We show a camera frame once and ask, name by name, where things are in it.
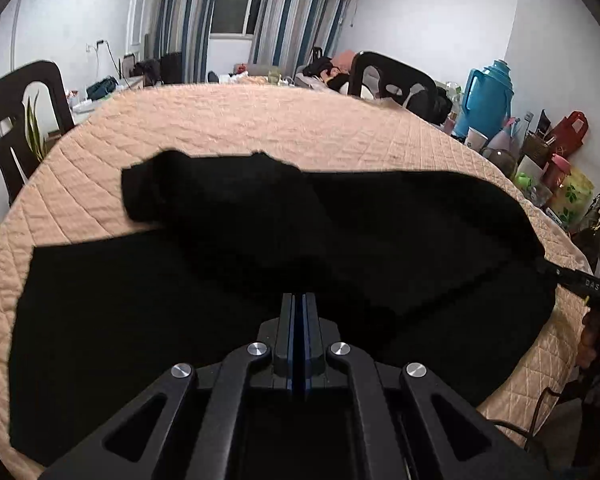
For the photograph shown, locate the blue thermos jug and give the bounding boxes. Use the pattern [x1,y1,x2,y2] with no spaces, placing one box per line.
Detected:
[453,60,514,140]

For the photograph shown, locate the black pants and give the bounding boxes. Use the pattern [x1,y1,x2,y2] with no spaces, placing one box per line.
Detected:
[8,151,556,466]

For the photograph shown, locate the wicker basket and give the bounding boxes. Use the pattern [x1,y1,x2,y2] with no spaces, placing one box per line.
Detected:
[520,132,552,169]

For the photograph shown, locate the white paper cup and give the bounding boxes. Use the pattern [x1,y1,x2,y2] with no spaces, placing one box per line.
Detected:
[465,127,489,153]

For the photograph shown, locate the striped curtain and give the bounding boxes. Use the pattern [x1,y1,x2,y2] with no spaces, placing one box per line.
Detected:
[249,0,347,76]
[149,0,215,84]

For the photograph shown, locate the black cable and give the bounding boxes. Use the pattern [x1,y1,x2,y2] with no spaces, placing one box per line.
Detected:
[488,383,566,451]

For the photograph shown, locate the beige quilted bed cover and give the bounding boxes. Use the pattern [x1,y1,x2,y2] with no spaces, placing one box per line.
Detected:
[0,82,594,480]

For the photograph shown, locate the window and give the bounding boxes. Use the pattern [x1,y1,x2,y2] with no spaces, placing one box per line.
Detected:
[211,0,262,37]

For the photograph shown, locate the dark chair left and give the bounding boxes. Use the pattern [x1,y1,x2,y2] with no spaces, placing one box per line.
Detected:
[0,61,74,202]

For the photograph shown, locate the dark chair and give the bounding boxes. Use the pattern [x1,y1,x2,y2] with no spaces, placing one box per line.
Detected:
[0,61,74,202]
[348,51,453,126]

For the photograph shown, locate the striped curtain right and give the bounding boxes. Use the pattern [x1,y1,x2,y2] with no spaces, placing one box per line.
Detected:
[249,0,347,76]

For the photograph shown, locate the person's right hand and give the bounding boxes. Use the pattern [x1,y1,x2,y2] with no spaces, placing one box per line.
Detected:
[576,310,600,404]

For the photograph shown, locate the green potted plant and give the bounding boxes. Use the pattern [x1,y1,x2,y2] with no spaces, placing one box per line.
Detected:
[24,93,46,162]

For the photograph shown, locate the pink lidded tumbler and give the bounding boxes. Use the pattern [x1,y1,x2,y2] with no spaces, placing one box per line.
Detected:
[542,154,571,192]

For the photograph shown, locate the dark chair right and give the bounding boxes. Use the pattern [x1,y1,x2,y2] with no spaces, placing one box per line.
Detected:
[348,51,453,126]

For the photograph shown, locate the glass jar with green toy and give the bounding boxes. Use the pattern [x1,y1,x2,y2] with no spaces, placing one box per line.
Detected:
[513,172,553,209]

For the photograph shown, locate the striped curtain left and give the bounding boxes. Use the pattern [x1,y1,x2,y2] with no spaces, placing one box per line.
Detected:
[149,0,215,84]

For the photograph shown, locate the black bags by window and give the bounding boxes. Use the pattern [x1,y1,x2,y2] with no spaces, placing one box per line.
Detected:
[131,52,184,87]

